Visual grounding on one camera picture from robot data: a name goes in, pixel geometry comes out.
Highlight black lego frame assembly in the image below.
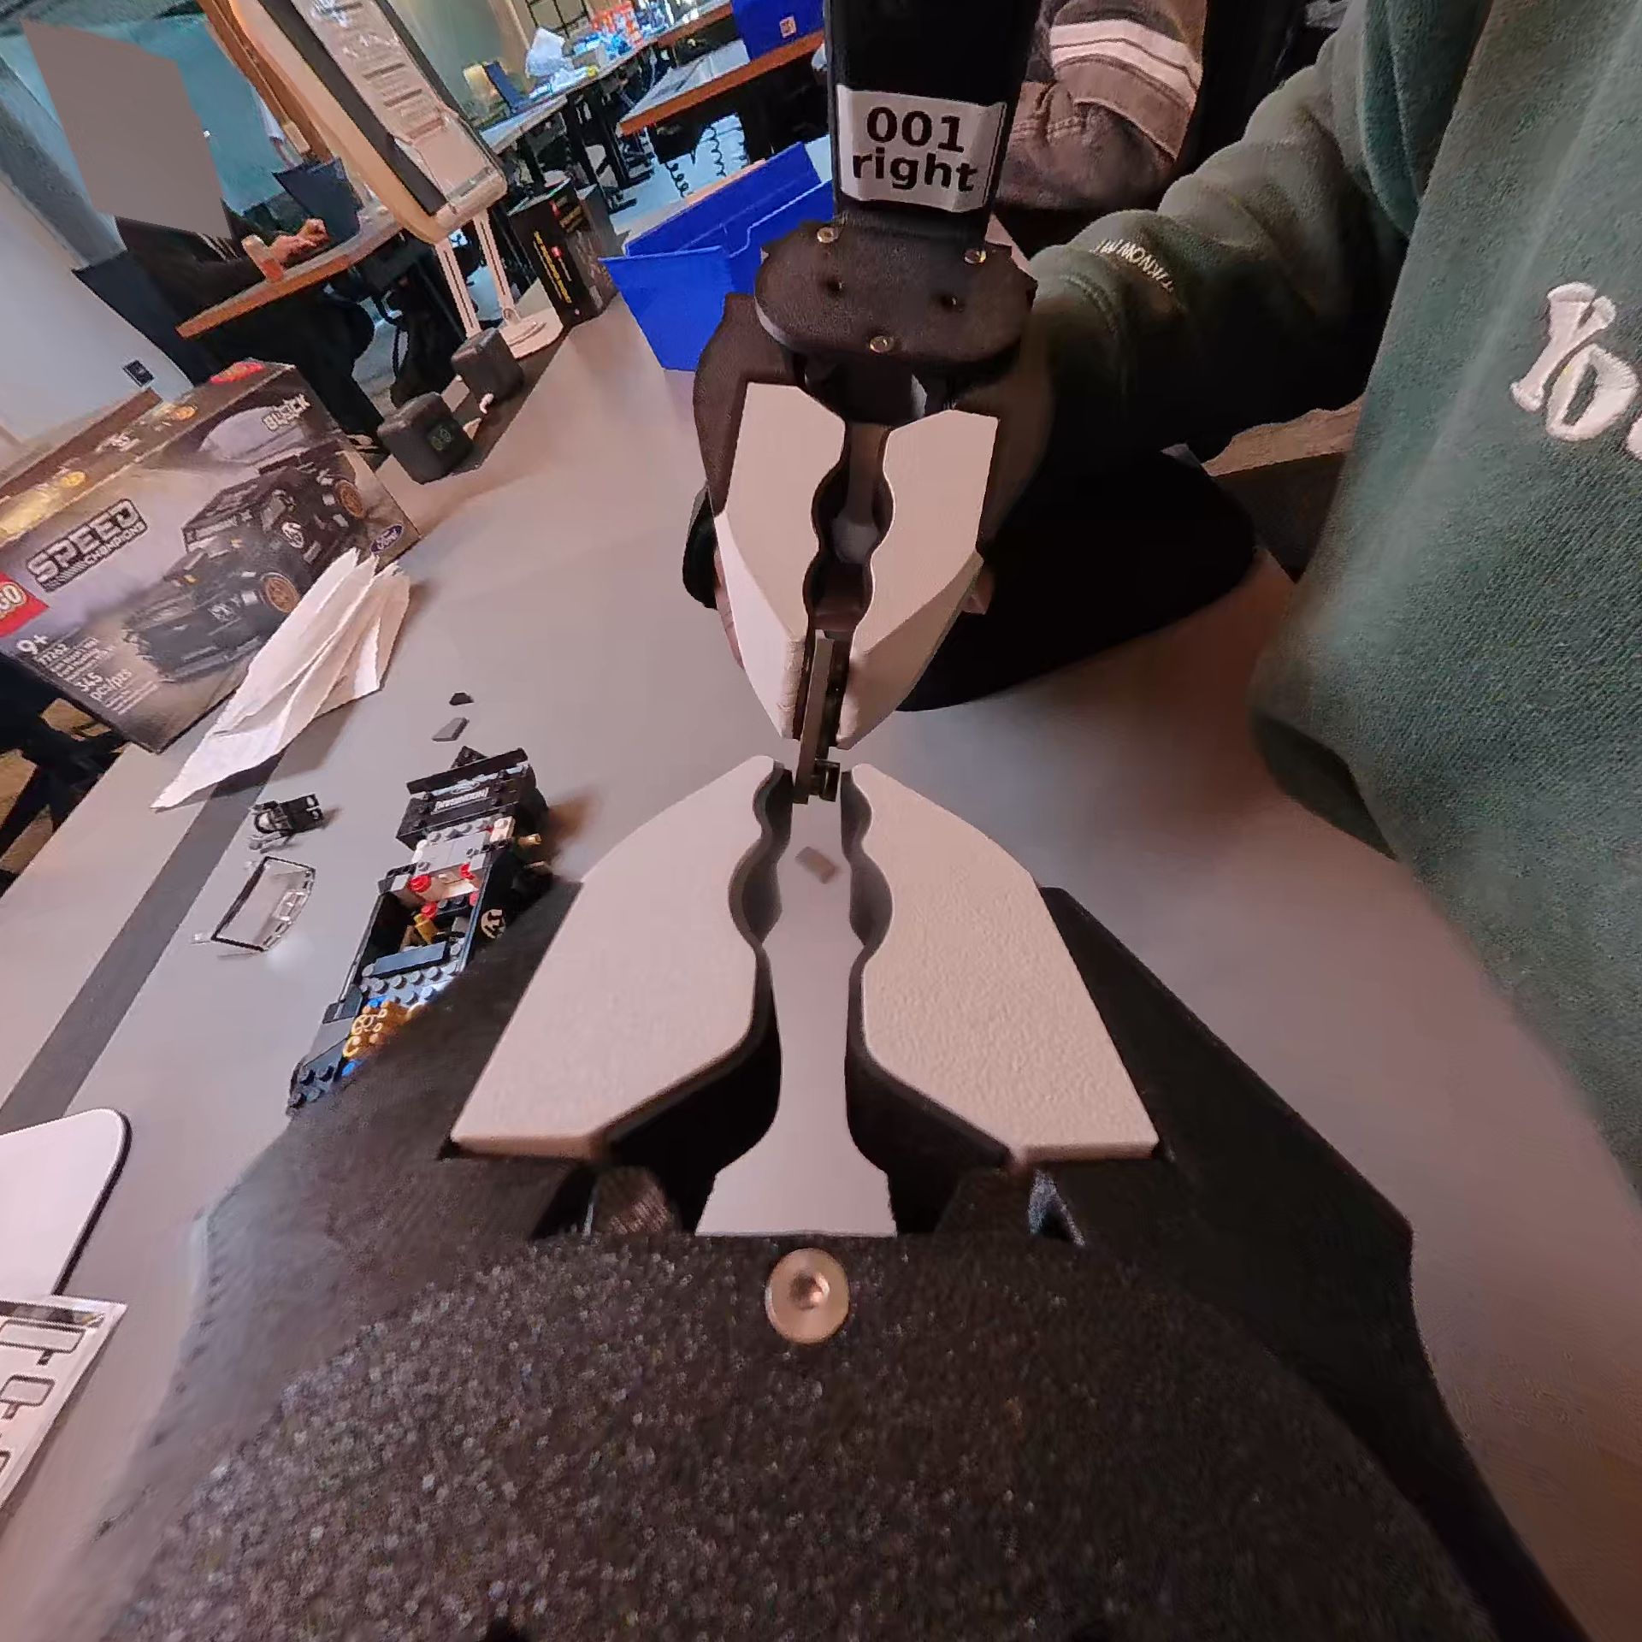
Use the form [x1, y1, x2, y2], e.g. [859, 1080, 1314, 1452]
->
[792, 578, 855, 801]

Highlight black box-shaped device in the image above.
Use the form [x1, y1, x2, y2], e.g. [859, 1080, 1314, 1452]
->
[450, 328, 530, 406]
[378, 392, 480, 484]

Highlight blue plastic bin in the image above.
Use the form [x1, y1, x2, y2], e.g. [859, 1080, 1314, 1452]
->
[605, 142, 839, 373]

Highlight lego instruction booklet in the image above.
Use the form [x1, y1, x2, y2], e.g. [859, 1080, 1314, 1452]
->
[270, 0, 507, 226]

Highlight white stand rod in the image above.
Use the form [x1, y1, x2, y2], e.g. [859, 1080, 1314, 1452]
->
[442, 210, 515, 335]

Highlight lego sticker sheet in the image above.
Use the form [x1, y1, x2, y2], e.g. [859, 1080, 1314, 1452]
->
[0, 1295, 126, 1514]

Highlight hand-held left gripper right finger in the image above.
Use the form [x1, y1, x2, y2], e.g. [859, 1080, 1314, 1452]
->
[837, 762, 1162, 1207]

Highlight lego car model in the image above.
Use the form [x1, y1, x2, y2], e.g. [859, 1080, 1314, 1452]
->
[288, 750, 554, 1110]

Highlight crumpled white paper bag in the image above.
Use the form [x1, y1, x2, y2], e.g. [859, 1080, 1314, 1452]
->
[155, 547, 413, 808]

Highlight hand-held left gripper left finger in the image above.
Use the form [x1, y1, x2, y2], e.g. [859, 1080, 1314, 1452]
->
[450, 758, 792, 1207]

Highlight clear lego windshield piece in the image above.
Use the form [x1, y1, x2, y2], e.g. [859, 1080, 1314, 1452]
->
[202, 853, 317, 955]

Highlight lego set box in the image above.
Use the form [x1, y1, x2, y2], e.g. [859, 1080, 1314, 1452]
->
[0, 359, 425, 752]

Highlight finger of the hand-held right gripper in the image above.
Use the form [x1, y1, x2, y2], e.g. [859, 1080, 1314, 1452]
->
[827, 400, 1003, 750]
[712, 380, 841, 740]

